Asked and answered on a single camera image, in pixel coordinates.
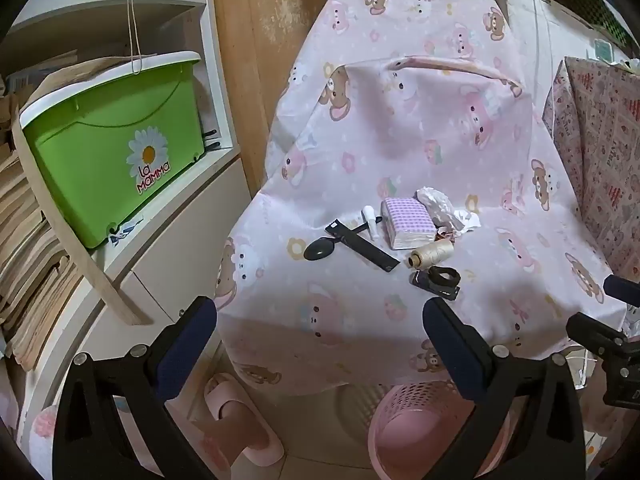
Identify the white cabinet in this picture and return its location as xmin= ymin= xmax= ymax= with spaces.
xmin=490 ymin=0 xmax=631 ymax=201

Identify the wooden door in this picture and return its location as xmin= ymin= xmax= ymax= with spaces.
xmin=212 ymin=0 xmax=491 ymax=196

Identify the stack of brown paper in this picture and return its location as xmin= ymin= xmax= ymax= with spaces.
xmin=0 ymin=100 xmax=83 ymax=371

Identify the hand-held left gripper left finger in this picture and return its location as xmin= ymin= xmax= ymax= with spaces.
xmin=52 ymin=296 xmax=218 ymax=480

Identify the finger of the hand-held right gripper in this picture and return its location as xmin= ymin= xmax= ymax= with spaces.
xmin=602 ymin=274 xmax=640 ymax=308
xmin=566 ymin=312 xmax=640 ymax=362

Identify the hanging beige string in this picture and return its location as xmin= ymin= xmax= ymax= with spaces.
xmin=126 ymin=0 xmax=144 ymax=75

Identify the white shelf unit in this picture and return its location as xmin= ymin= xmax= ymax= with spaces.
xmin=0 ymin=0 xmax=251 ymax=461

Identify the black plastic strip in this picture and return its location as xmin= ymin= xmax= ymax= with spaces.
xmin=325 ymin=220 xmax=402 ymax=273

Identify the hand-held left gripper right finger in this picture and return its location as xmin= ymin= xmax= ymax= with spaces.
xmin=422 ymin=297 xmax=586 ymax=480

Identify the pink cartoon print blanket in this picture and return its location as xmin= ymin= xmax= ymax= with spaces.
xmin=215 ymin=0 xmax=628 ymax=396

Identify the black plastic spoon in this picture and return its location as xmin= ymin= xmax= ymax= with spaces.
xmin=303 ymin=215 xmax=383 ymax=262

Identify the green plastic storage box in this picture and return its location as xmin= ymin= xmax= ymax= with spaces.
xmin=19 ymin=51 xmax=207 ymax=251

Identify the white tissue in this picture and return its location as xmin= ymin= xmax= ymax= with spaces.
xmin=416 ymin=186 xmax=482 ymax=235

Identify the pink perforated plastic basket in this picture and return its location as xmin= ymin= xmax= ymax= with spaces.
xmin=367 ymin=380 xmax=511 ymax=480

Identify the beige thread spool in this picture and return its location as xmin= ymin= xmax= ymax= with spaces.
xmin=407 ymin=239 xmax=455 ymax=270

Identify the black ring holder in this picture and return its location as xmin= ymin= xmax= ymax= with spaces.
xmin=410 ymin=266 xmax=462 ymax=302

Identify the flat brown paper bag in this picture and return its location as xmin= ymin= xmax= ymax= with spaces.
xmin=20 ymin=56 xmax=151 ymax=111

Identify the strawberry print quilt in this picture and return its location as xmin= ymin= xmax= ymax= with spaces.
xmin=542 ymin=56 xmax=640 ymax=306

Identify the pink slipper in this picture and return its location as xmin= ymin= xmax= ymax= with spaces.
xmin=192 ymin=372 xmax=286 ymax=466

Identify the purple checked tissue pack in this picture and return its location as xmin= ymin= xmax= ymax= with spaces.
xmin=381 ymin=197 xmax=436 ymax=251

